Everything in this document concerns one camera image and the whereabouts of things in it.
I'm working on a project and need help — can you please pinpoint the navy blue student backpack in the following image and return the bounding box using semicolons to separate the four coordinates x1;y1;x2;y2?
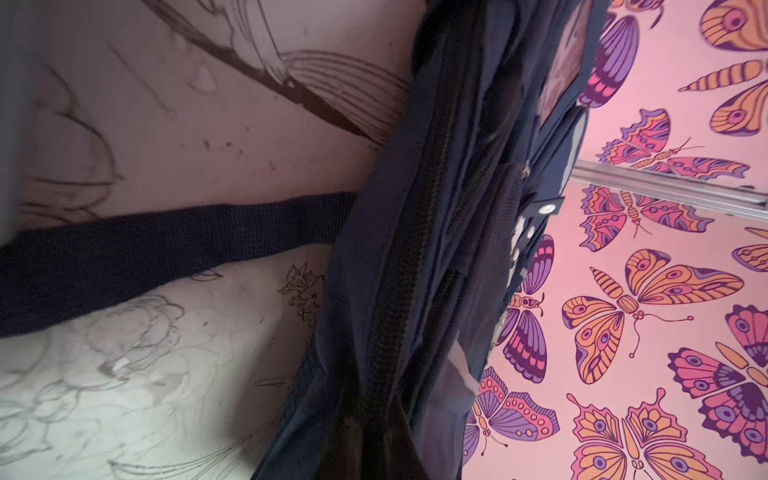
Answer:
1;1;608;479

